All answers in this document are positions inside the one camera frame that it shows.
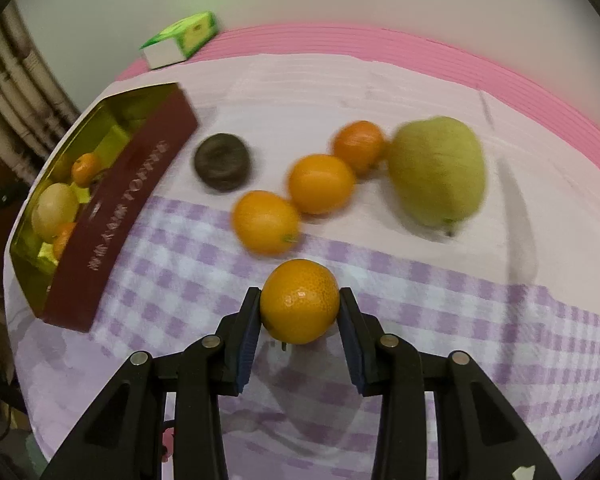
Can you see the green tissue box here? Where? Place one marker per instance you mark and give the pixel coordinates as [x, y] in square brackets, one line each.
[190, 32]

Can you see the pink and purple checked tablecloth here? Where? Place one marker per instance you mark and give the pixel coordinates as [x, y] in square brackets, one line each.
[430, 310]

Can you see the dark brown mangosteen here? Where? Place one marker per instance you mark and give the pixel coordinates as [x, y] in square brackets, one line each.
[223, 161]

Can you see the green pear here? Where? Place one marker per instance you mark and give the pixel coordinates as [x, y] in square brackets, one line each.
[435, 170]

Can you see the beige patterned curtain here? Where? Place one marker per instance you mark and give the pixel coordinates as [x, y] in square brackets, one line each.
[20, 85]

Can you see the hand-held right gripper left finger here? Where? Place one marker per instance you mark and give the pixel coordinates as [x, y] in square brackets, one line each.
[245, 355]

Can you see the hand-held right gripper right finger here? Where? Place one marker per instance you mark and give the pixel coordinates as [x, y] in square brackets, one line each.
[352, 350]

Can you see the pale yellow pear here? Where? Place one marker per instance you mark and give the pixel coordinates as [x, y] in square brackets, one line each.
[55, 210]

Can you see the small orange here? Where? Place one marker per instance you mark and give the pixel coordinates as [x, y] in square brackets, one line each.
[265, 222]
[300, 300]
[64, 241]
[321, 183]
[85, 167]

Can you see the deep orange tangerine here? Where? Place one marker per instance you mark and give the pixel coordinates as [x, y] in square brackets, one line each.
[360, 146]

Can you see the dark red tin box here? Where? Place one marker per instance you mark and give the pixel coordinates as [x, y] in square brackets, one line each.
[125, 195]

